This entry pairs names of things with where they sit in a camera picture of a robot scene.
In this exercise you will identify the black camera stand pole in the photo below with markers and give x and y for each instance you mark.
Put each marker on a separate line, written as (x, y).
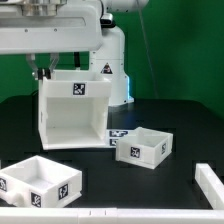
(77, 61)

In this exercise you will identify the white drawer cabinet box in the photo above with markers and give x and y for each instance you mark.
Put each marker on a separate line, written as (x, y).
(73, 109)

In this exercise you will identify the white drawer without knob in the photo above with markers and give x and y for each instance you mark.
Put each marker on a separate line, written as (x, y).
(144, 147)

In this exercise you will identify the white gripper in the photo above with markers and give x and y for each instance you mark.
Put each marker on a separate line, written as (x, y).
(29, 35)

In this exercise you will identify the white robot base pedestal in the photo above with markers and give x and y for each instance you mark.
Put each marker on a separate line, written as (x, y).
(109, 59)

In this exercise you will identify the fiducial marker sheet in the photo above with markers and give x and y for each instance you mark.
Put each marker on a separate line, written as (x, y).
(113, 135)

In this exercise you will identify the white drawer with knob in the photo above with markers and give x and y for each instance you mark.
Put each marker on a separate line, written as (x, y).
(40, 183)

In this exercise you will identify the white right fence rail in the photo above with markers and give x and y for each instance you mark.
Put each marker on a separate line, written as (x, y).
(211, 185)

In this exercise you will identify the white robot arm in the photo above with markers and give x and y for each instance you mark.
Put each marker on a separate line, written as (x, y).
(50, 9)

